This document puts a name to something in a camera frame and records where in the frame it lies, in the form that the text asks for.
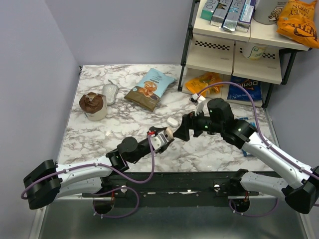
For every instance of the blue white toothpaste box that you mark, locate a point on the blue white toothpaste box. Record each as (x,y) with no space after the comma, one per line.
(246,16)

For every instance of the blue white card packet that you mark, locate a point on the blue white card packet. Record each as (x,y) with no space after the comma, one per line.
(249,120)

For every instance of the silver toothpaste box middle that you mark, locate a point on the silver toothpaste box middle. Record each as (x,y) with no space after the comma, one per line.
(233,15)

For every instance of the blue Doritos bag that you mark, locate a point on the blue Doritos bag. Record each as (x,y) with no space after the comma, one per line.
(253,87)

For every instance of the white popcorn tub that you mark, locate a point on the white popcorn tub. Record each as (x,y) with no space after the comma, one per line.
(268,11)

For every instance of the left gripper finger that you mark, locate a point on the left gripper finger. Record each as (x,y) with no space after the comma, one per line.
(156,130)
(164,147)

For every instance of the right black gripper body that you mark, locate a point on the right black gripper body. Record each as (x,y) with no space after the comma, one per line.
(201,122)

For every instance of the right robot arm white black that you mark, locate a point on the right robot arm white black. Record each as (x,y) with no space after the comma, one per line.
(297,184)

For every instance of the silver toothpaste box left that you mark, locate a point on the silver toothpaste box left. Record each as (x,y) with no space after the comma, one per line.
(220,13)

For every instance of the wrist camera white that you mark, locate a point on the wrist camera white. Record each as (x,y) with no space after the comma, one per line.
(158,141)
(199,101)

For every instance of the silver toothpaste box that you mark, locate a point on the silver toothpaste box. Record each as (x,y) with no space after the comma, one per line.
(233,15)
(220,13)

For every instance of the brown paper wrapped cup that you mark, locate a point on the brown paper wrapped cup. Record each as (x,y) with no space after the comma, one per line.
(94,106)

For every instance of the white earbud charging case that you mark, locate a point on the white earbud charging case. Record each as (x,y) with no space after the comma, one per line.
(172,122)

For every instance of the blue cassava chips bag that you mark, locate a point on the blue cassava chips bag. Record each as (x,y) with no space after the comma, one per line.
(148,91)

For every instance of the black frame cream shelf unit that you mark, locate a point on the black frame cream shelf unit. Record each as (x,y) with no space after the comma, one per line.
(210,49)

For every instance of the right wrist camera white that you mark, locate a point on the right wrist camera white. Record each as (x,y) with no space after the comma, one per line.
(199,101)

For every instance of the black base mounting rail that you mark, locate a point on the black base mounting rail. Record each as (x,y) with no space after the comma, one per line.
(174,189)

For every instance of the teal toothpaste box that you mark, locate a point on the teal toothpaste box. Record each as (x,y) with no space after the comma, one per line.
(209,9)

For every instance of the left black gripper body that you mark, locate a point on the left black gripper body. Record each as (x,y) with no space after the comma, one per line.
(157,152)

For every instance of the white yellow cup on shelf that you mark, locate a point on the white yellow cup on shelf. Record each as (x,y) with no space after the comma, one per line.
(253,51)

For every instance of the orange honey dijon chips bag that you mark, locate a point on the orange honey dijon chips bag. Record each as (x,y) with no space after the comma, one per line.
(296,22)

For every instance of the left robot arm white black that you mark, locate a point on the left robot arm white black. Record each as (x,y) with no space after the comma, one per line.
(49,181)

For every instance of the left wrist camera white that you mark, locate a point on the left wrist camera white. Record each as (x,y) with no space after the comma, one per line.
(158,141)

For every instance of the beige earbud charging case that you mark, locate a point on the beige earbud charging case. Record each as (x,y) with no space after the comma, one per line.
(168,133)

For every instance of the orange snack bag lower shelf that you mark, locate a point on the orange snack bag lower shelf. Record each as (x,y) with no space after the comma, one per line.
(198,83)

